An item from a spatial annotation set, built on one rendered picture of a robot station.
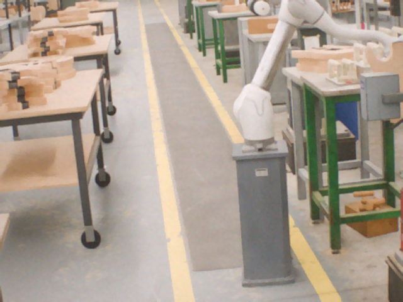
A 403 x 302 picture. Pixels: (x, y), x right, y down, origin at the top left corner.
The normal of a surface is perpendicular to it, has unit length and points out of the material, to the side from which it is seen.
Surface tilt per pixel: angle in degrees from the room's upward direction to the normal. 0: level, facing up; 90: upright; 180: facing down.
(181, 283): 0
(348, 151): 90
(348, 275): 0
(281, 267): 90
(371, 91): 90
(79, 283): 0
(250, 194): 90
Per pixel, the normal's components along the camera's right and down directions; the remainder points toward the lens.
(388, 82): 0.09, 0.22
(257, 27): -0.24, 0.25
